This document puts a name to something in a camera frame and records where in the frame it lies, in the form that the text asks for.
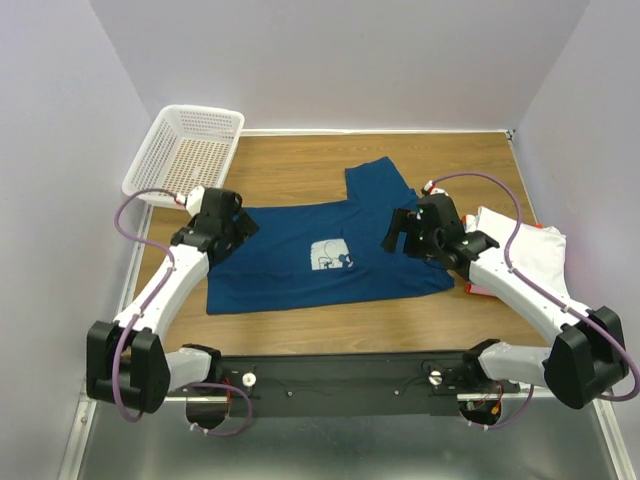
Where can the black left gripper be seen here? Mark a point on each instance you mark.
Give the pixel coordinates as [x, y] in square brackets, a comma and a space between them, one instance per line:
[243, 227]

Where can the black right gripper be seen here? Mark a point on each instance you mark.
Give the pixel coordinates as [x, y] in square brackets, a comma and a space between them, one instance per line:
[399, 222]

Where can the blue t-shirt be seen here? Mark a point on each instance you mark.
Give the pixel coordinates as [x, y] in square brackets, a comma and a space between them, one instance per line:
[324, 254]

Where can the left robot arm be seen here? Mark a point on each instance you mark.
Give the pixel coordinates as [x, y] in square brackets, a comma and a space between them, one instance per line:
[144, 323]

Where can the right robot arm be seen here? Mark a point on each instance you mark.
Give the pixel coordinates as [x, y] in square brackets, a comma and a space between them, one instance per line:
[557, 318]

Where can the white plastic laundry basket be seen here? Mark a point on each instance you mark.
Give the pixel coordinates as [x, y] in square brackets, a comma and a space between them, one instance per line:
[187, 146]

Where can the white folded t-shirt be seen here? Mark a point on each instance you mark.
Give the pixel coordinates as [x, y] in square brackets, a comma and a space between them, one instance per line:
[539, 252]

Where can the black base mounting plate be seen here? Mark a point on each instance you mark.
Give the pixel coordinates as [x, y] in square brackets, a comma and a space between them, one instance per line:
[360, 384]

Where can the aluminium frame rail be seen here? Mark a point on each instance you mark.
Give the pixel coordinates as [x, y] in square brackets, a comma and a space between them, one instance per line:
[143, 380]

